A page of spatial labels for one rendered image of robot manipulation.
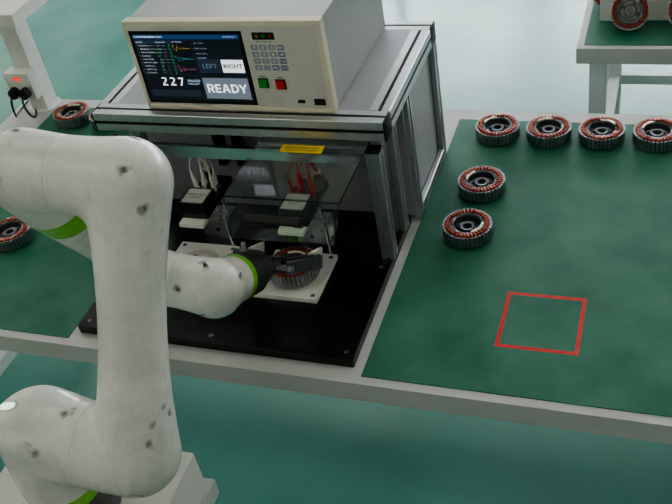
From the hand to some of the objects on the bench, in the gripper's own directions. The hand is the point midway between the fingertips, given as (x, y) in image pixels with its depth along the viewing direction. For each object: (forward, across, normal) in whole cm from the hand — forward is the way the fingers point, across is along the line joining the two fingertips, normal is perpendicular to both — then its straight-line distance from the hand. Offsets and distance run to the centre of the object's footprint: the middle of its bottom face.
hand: (289, 252), depth 194 cm
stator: (+3, 0, +5) cm, 6 cm away
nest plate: (+4, +24, +7) cm, 26 cm away
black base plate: (+6, +12, +8) cm, 16 cm away
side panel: (+40, -20, -11) cm, 46 cm away
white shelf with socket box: (+55, +103, -19) cm, 118 cm away
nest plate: (+4, 0, +6) cm, 8 cm away
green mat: (+25, +77, -2) cm, 81 cm away
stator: (+24, -34, -2) cm, 41 cm away
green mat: (+25, -52, -3) cm, 58 cm away
